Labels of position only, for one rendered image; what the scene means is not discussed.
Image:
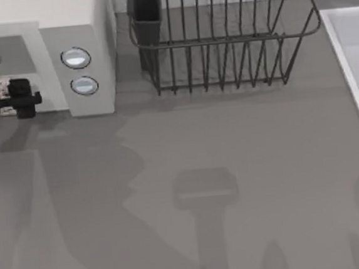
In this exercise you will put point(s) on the round silver microwave knob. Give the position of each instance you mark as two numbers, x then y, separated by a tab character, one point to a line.
84	85
75	58

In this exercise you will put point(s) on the pale microwave oven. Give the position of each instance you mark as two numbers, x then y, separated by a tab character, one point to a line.
71	11

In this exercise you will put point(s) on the dark grey cutlery holder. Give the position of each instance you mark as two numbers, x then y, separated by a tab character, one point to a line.
147	24

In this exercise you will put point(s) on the speckled grey white object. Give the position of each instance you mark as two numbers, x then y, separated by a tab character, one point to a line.
3	85

